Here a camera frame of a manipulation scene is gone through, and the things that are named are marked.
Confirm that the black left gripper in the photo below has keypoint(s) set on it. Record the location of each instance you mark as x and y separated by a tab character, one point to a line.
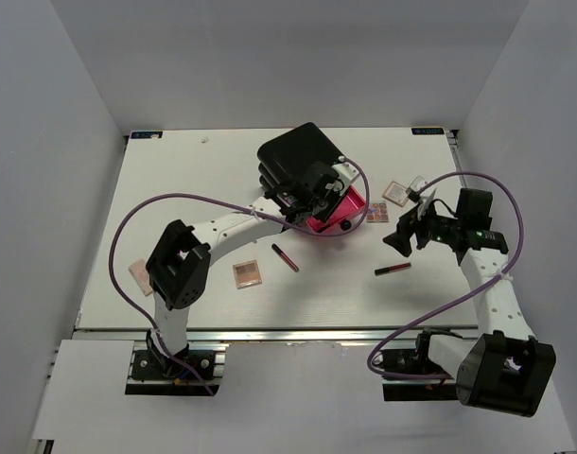
335	199

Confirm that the small palette near right arm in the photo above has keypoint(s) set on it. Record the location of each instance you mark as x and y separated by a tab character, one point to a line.
396	193

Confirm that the pink blush palette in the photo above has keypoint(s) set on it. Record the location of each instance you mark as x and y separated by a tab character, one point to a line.
140	275

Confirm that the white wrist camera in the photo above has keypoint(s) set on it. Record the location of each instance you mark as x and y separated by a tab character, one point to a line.
415	193
347	172

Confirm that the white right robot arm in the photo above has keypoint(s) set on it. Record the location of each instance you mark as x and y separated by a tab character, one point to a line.
507	369

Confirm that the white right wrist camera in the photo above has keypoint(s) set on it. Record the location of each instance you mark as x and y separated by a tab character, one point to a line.
415	193

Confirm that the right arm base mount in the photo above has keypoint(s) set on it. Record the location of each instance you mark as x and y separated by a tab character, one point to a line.
415	361

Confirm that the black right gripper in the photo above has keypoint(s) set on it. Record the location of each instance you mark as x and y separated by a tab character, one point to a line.
409	224

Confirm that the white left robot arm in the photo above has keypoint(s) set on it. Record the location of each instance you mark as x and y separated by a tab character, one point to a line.
179	264

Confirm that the dark red lip gloss tube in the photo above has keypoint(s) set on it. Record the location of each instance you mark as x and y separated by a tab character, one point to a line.
392	268

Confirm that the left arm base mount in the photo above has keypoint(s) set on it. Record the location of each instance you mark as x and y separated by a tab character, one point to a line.
148	377

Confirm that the blue corner label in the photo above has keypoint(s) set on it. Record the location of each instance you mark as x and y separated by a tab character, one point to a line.
427	131
146	135

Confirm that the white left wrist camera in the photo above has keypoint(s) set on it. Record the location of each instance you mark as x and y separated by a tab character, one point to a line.
347	172

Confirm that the black drawer organizer cabinet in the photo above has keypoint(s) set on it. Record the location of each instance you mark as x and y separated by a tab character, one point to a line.
301	159

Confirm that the four-colour eyeshadow palette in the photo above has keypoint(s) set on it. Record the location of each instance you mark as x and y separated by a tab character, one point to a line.
247	274

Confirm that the left blue corner label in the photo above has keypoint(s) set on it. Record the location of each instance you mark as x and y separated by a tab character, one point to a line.
146	135

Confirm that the aluminium table front rail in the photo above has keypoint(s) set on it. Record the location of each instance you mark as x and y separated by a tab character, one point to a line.
239	335

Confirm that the right blue corner label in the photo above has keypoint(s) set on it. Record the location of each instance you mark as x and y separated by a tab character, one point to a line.
427	131

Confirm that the floral pink palette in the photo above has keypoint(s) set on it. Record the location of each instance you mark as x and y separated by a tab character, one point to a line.
377	212

